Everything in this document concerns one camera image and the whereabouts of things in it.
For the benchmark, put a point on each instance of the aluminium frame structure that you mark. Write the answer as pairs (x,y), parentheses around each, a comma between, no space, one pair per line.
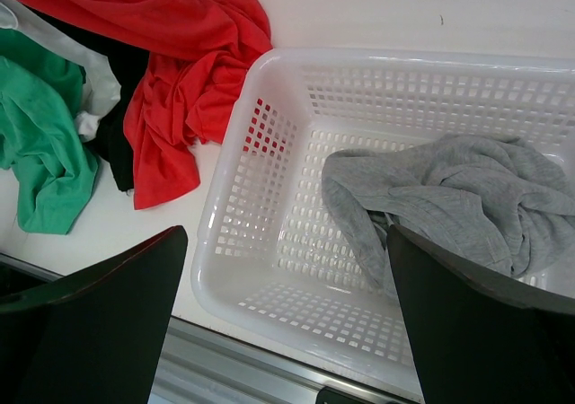
(198,365)

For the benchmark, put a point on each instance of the white plastic basket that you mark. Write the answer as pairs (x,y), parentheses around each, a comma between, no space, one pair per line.
(327,149)

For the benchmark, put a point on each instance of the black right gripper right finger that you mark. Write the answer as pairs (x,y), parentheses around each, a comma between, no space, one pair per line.
(478,336)

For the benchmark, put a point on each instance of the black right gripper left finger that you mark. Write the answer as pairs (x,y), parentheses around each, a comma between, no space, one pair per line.
(94,336)

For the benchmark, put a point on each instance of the grey tank top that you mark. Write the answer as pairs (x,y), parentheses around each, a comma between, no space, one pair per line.
(494,200)

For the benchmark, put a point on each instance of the red tank top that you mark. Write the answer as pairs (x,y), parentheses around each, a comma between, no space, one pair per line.
(199,54)

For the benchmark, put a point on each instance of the white tank top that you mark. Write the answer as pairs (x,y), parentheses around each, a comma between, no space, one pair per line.
(101,89)

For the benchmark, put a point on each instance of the green tank top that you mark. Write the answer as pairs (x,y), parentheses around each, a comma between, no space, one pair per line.
(41,93)

